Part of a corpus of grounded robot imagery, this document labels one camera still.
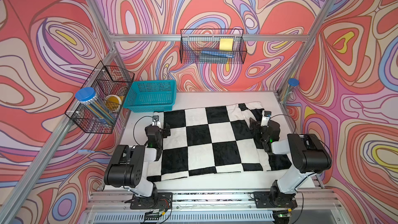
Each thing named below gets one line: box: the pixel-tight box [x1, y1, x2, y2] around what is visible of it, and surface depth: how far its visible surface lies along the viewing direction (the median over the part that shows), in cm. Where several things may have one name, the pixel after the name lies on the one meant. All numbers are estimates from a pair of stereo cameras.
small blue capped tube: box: [280, 78, 300, 104], surface depth 107 cm
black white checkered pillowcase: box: [147, 102, 292, 182], surface depth 93 cm
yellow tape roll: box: [104, 94, 122, 113], surface depth 77 cm
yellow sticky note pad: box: [219, 38, 234, 52], surface depth 90 cm
